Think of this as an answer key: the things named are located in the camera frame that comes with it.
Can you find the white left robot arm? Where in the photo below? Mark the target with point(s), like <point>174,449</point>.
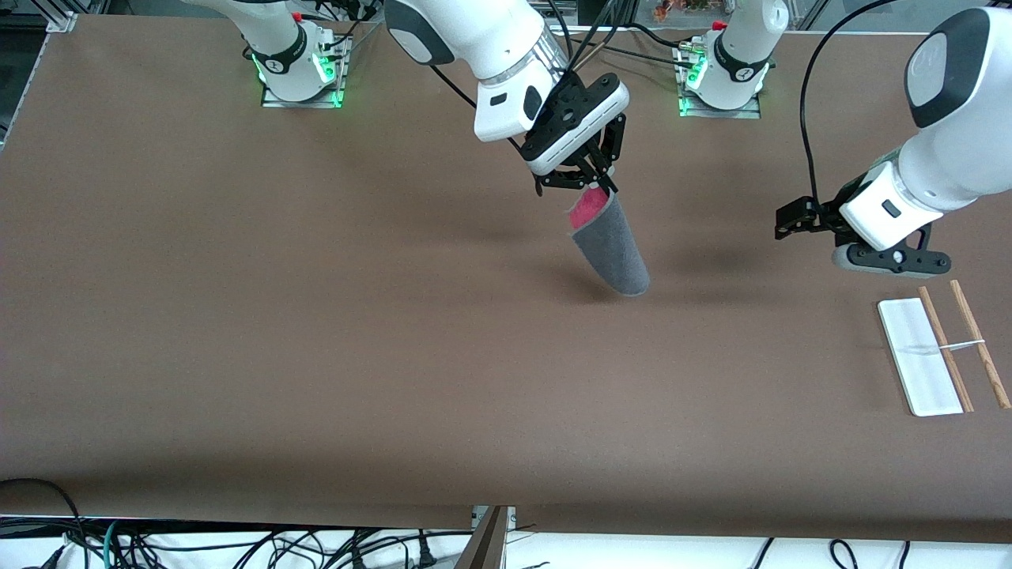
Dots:
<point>957,142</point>

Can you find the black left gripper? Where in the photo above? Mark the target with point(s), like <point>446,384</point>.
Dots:
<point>822,215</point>

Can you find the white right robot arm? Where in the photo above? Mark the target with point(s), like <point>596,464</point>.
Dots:
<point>474,32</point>

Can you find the white rack with wooden bars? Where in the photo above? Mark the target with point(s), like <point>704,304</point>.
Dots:
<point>917,363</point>

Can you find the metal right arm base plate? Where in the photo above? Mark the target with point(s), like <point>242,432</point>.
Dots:
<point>273,101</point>

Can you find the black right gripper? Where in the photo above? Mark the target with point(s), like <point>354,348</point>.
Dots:
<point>587,175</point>

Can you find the aluminium frame profile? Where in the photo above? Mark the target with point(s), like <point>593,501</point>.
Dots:
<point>62,20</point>

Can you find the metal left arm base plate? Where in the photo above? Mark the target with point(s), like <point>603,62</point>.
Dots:
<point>751,112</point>

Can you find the grey and pink towel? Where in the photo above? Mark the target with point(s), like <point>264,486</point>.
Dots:
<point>617,253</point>

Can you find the orange background object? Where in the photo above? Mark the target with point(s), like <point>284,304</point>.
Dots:
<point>680,9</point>

